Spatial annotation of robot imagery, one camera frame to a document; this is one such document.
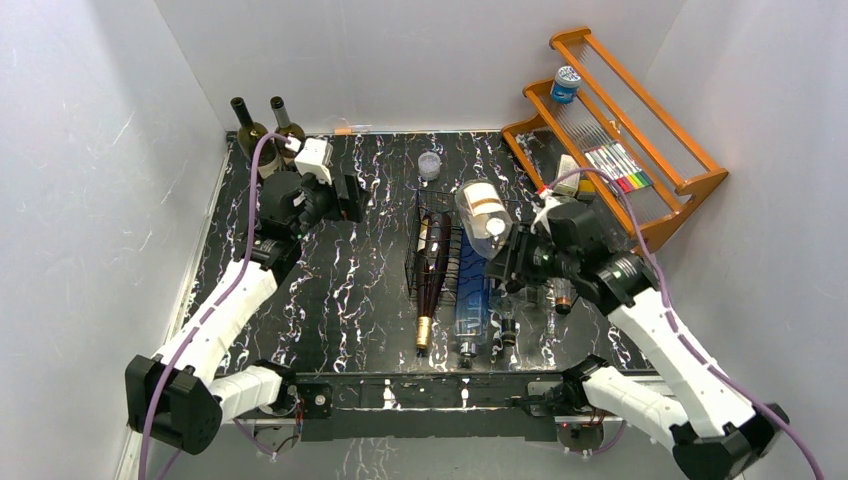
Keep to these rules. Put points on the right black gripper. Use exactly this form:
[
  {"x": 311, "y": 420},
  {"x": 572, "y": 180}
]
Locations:
[{"x": 507, "y": 265}]

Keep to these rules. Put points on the orange wooden shelf rack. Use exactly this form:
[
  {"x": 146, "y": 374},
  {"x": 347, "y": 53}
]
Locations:
[{"x": 612, "y": 105}]

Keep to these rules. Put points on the dark red gold-foil wine bottle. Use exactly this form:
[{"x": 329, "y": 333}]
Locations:
[{"x": 431, "y": 261}]

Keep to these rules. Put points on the clear bottle black gold label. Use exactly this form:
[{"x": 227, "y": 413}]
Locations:
[{"x": 507, "y": 307}]

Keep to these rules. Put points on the small clear plastic cup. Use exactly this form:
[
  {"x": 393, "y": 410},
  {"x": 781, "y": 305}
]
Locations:
[{"x": 429, "y": 166}]

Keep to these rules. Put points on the pack of coloured markers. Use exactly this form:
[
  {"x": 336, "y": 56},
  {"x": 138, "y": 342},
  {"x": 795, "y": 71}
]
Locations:
[{"x": 615, "y": 161}]

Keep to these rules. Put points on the green silver-foil wine bottle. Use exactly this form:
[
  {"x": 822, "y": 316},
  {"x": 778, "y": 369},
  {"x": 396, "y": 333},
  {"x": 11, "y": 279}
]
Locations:
[{"x": 288, "y": 129}]

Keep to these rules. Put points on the dark green white-label wine bottle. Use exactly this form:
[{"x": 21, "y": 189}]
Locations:
[{"x": 248, "y": 136}]

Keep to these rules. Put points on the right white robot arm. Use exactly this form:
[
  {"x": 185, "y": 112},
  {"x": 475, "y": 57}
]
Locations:
[{"x": 711, "y": 430}]

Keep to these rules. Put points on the black wire wine rack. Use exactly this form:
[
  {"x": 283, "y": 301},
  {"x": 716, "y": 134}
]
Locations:
[{"x": 428, "y": 201}]

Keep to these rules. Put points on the clear bottle white gold label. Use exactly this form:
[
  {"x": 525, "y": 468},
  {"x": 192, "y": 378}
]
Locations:
[{"x": 484, "y": 217}]

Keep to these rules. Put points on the yellow black small item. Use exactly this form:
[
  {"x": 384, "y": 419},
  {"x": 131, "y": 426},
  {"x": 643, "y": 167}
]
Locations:
[{"x": 586, "y": 191}]

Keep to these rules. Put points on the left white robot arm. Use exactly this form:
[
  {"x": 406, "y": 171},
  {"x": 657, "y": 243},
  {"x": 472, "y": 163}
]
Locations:
[{"x": 218, "y": 338}]

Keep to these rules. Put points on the blue clear glass bottle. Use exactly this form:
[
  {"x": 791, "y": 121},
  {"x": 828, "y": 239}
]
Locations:
[{"x": 471, "y": 308}]

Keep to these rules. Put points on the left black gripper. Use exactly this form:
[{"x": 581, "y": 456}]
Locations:
[{"x": 350, "y": 209}]

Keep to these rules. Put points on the blue white lidded jar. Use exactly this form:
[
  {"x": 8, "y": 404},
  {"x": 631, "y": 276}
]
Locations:
[{"x": 565, "y": 85}]

